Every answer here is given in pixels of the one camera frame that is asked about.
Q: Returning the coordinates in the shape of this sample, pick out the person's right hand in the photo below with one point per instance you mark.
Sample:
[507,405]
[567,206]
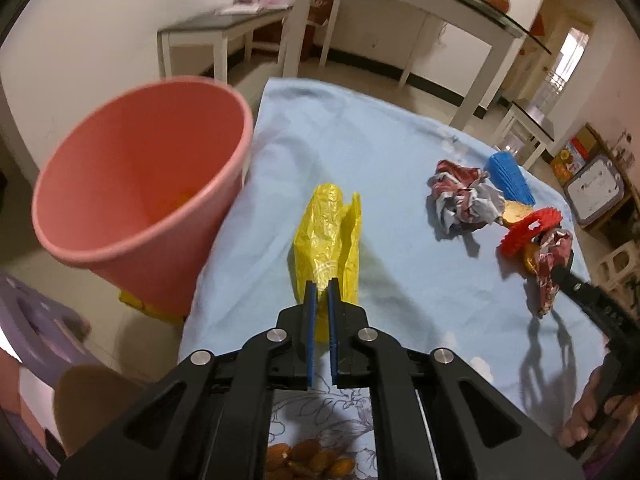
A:
[580,420]

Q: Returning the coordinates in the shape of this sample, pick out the dark red wrapper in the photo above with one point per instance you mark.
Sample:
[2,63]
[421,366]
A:
[550,260]

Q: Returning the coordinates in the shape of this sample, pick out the pile of almonds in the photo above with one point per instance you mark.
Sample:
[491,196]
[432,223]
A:
[310,455]

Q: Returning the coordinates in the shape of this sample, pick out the blue paper cupcake liner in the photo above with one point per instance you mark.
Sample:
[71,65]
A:
[510,177]

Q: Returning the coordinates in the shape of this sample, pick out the gold foil wrapper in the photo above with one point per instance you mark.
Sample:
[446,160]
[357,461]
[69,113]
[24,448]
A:
[529,260]

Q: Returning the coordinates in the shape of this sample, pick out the purple toy drawing board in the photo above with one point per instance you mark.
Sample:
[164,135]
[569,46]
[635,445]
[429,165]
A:
[595,190]

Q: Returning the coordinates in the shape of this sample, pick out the yellow plastic bag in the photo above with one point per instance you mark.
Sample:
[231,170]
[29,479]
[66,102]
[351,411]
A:
[325,230]

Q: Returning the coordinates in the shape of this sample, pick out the pink plastic bucket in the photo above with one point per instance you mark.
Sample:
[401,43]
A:
[140,185]

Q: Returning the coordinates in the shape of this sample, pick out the white paper sheet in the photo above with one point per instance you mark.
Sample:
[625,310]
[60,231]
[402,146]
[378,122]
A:
[240,9]

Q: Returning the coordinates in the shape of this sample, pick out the colourful cardboard box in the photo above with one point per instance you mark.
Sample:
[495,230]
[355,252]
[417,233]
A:
[567,162]

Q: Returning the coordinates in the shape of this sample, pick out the red wall decoration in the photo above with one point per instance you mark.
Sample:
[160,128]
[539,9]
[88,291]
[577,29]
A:
[538,24]

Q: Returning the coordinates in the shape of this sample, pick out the small white black-top bench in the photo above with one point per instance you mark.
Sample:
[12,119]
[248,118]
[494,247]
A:
[537,120]

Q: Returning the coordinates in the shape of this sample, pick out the orange peel piece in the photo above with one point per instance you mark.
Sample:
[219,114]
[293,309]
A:
[515,212]

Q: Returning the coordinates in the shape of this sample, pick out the white bench with black top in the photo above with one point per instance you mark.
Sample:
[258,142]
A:
[210,22]

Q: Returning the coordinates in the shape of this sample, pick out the purple plastic stool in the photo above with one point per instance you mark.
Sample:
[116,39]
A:
[40,320]

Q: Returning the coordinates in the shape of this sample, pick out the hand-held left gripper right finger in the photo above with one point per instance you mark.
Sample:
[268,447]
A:
[334,327]

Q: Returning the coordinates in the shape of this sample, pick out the brown paper bag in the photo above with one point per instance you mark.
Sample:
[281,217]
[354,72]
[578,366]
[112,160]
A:
[319,5]

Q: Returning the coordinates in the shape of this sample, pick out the red paper cupcake liner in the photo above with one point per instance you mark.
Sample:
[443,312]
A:
[520,235]

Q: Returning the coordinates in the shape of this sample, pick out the grey red wrapper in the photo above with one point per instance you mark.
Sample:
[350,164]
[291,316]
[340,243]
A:
[462,195]

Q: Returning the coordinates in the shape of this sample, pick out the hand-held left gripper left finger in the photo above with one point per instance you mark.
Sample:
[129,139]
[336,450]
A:
[310,322]

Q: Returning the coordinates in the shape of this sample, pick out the yellow cardboard box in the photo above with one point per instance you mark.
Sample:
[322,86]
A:
[150,307]

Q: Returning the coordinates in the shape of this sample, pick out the low wooden cabinet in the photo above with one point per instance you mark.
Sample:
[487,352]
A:
[595,135]

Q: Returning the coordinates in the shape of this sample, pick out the white glass-top table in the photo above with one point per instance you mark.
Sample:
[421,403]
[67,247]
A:
[390,0]

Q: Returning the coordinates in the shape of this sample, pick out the small white plastic stool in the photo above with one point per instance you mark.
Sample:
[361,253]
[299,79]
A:
[620,270]

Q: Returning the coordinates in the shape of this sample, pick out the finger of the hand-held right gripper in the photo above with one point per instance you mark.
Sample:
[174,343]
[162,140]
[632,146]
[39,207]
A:
[595,300]

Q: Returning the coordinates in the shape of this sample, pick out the light blue floral cloth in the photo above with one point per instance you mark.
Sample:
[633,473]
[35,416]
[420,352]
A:
[390,160]

